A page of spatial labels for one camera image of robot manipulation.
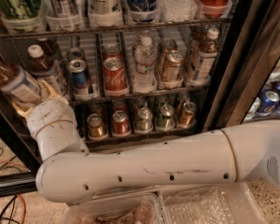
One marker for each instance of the red coca-cola can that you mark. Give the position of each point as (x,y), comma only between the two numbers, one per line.
(112,51)
(114,74)

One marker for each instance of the gold can bottom left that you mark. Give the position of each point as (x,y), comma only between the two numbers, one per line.
(96,126)

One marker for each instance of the right rear tea bottle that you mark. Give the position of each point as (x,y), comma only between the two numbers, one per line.
(194,39)

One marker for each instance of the front red coca-cola can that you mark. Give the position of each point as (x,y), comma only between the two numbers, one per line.
(114,74)

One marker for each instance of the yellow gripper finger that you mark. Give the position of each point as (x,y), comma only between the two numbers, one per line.
(20,109)
(48,93)

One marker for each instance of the fridge glass door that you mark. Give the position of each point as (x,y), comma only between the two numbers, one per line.
(15,135)
(253,57)

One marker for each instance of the rear gold can middle shelf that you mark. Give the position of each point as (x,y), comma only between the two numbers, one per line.
(164,47)

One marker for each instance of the green can bottom shelf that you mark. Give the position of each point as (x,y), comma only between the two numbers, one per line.
(165,119)

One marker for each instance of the gold can shelf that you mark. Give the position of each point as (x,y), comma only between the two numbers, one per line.
(164,47)
(171,67)

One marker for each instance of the right clear plastic bin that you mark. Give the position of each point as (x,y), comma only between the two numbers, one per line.
(209,204)

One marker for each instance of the brown tea bottle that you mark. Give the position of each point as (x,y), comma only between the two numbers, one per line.
(45,67)
(18,83)

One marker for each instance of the clear water bottle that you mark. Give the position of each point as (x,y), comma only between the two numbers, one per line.
(145,56)

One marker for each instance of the fridge left glass door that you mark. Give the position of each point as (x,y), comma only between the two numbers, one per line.
(15,135)

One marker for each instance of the silver can bottom shelf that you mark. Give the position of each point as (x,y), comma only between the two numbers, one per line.
(143,119)

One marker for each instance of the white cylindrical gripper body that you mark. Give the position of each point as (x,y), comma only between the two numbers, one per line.
(49,113)

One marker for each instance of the rear pepsi can middle shelf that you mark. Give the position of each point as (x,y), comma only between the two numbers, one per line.
(75,54)

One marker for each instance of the fridge right glass door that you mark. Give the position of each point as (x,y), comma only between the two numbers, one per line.
(253,57)

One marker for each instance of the gold can bottom right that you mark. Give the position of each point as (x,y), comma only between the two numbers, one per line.
(186,113)

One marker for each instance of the clear plastic bin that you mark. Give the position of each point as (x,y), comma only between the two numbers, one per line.
(209,204)
(132,208)

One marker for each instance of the rear red coca-cola can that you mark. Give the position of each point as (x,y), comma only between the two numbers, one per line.
(112,51)

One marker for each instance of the left clear plastic bin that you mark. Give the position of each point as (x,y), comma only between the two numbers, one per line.
(132,208)

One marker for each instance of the clear bottle top shelf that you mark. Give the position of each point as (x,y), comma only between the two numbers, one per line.
(177,10)

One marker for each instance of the gold can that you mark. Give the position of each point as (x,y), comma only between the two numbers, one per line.
(96,126)
(186,113)

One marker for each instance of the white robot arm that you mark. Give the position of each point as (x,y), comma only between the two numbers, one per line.
(70,173)

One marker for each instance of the right front tea bottle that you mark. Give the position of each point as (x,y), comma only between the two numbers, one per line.
(204,55)

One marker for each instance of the front blue pepsi can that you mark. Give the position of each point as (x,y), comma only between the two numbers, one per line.
(81,77)

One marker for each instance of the red can bottom shelf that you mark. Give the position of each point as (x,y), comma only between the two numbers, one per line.
(120,122)

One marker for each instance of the front gold can middle shelf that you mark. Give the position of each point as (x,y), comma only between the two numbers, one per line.
(171,67)

